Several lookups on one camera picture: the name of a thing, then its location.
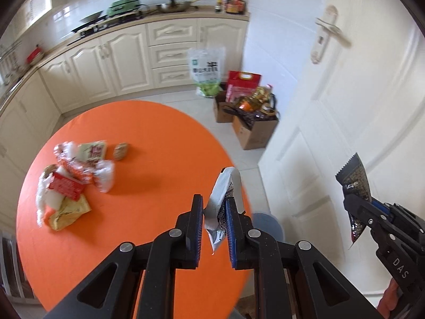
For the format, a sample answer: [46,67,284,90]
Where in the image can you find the small cardboard box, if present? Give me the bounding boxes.
[213,90,237,124]

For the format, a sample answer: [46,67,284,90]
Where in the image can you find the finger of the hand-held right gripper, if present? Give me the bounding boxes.
[343,193,394,236]
[370,199,425,236]

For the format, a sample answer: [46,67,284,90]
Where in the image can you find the orange white snack packet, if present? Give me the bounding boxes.
[60,159,116,194]

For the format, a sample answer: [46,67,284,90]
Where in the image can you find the cream lattice door cabinet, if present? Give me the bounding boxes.
[18,0,54,29]

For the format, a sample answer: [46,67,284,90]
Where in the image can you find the yellow cooking oil bottle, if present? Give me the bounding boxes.
[237,84,277,114]

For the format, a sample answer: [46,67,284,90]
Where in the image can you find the silver foil wrapper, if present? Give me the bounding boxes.
[203,167,245,257]

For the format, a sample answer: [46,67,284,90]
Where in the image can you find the black gas stove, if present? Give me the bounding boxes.
[68,12,145,39]

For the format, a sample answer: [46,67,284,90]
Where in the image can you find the orange covered round table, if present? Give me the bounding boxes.
[16,100,253,313]

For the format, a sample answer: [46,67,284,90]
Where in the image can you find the white door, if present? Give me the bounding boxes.
[257,0,425,309]

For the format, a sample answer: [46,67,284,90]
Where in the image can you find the small brown lump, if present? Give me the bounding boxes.
[112,142,130,162]

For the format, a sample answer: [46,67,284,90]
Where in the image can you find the steel wok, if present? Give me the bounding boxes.
[156,0,204,14]

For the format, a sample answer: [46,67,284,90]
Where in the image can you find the small clear plastic bag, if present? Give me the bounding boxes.
[54,141,79,161]

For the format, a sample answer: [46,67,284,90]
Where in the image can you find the cream base cabinets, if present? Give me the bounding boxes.
[0,13,250,230]

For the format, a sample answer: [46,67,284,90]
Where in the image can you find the dark patterned snack packet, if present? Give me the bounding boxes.
[335,152,373,250]

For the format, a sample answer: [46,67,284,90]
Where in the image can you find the green electric pot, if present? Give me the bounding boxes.
[106,0,147,18]

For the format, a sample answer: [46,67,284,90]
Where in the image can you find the red bowl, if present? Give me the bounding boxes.
[26,48,46,64]

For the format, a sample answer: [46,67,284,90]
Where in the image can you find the group of condiment bottles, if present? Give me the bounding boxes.
[215,0,248,15]

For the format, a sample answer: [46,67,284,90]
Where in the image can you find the white green rice bag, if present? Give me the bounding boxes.
[188,47,227,99]

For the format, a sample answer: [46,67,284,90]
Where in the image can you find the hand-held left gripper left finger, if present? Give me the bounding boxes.
[43,194,204,319]

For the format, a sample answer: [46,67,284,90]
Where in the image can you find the person's right forearm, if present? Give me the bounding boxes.
[379,277,404,310]

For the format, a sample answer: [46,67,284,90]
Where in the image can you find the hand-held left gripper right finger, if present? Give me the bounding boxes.
[225,197,386,319]

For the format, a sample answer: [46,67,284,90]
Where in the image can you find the red gift box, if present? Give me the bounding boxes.
[226,70,262,103]

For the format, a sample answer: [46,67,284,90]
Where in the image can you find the yellow snack packet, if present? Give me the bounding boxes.
[49,195,92,232]

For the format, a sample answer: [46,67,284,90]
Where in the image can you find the blue grey plastic bin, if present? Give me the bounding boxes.
[250,213,285,244]

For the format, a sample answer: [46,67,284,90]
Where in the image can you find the large cardboard box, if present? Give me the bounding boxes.
[232,108,279,151]

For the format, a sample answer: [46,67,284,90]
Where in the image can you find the cream door handle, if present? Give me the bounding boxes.
[310,5,352,64]

